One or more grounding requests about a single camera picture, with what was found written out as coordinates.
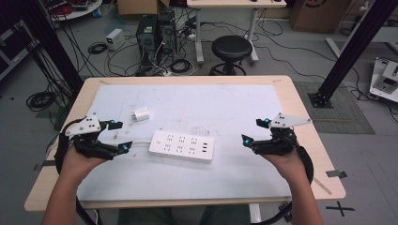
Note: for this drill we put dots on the small cardboard box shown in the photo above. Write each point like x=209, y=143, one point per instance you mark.
x=140, y=6

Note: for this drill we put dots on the round white table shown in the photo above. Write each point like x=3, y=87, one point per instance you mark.
x=75, y=11

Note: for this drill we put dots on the white desk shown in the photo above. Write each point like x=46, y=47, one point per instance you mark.
x=234, y=3

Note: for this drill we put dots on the dark metal rack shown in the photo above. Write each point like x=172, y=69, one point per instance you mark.
x=12, y=53

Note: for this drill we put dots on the white table mat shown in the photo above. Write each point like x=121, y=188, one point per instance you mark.
x=194, y=106

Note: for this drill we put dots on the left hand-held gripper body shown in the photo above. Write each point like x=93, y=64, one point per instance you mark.
x=89, y=146

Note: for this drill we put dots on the white power strip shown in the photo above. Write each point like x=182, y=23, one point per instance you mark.
x=181, y=146

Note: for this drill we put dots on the person's green trousers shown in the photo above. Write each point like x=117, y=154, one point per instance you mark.
x=140, y=216

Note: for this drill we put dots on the white charger plug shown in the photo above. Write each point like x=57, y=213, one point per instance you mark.
x=140, y=114

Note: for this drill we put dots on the white bench power supply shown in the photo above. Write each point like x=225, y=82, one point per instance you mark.
x=115, y=39

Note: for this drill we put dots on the person's left hand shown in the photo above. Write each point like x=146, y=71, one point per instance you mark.
x=75, y=165

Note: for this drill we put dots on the white machine with plates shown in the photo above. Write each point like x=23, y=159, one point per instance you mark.
x=385, y=78

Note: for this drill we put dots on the person's right hand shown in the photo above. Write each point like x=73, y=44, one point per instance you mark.
x=287, y=167

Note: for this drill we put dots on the grey floor mat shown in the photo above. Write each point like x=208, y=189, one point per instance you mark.
x=344, y=118

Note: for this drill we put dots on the black aluminium stand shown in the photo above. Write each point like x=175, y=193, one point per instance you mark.
x=53, y=43
x=353, y=47

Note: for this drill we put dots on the large cardboard box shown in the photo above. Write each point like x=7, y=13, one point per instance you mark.
x=319, y=15

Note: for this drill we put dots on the black computer tower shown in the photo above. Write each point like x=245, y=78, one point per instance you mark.
x=146, y=37
x=167, y=31

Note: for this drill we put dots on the black round stool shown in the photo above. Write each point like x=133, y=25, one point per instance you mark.
x=231, y=48

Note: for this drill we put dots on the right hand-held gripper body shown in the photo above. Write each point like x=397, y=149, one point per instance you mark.
x=278, y=142

